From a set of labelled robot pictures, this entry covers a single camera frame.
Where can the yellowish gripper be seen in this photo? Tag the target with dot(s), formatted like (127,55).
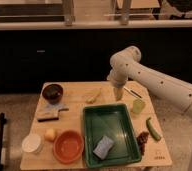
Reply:
(118,93)

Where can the yellow banana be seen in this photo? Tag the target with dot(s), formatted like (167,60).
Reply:
(93,96)

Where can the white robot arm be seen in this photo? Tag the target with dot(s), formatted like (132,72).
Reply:
(125,64)

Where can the dark brown bowl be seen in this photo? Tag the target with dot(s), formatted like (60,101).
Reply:
(53,93)

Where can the red bowl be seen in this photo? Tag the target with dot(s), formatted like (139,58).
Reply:
(68,147)

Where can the dish brush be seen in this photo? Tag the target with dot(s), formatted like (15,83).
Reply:
(132,92)

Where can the green cup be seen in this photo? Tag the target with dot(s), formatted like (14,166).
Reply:
(138,106)

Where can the green plastic tray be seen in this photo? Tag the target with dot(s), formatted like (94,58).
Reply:
(113,121)

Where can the dark brown chocolate item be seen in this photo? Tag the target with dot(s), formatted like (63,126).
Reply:
(142,140)

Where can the green cucumber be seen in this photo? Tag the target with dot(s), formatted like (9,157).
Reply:
(152,131)

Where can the blue sponge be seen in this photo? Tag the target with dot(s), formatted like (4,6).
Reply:
(103,147)

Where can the small yellow fruit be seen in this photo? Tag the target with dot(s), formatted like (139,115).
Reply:
(50,134)

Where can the white cup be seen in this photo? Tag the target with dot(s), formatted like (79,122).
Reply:
(32,143)

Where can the black stand pole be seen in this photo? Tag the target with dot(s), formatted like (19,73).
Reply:
(0,141)

